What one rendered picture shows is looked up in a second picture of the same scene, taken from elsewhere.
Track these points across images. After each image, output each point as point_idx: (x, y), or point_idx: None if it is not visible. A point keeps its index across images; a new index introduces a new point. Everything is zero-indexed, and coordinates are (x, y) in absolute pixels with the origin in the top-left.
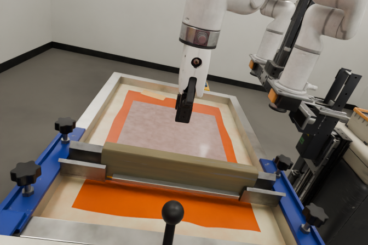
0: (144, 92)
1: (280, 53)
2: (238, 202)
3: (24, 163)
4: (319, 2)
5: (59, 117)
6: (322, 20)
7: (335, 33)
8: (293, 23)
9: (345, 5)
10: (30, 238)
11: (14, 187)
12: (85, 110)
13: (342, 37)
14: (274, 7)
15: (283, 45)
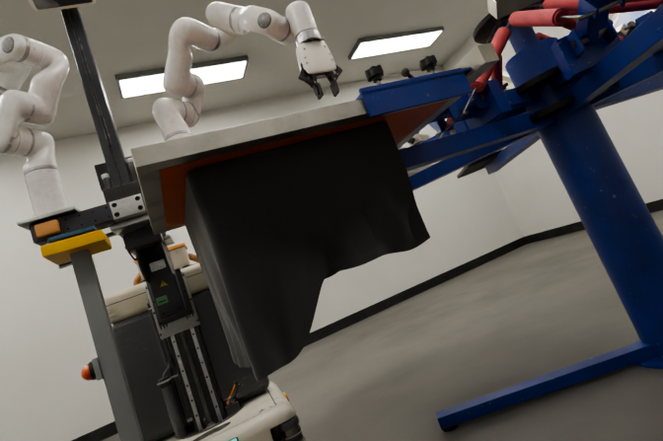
0: None
1: (120, 172)
2: None
3: (424, 58)
4: (183, 89)
5: (371, 66)
6: (183, 107)
7: (193, 117)
8: (111, 135)
9: (200, 90)
10: None
11: (439, 72)
12: (319, 108)
13: (196, 121)
14: (35, 135)
15: (116, 162)
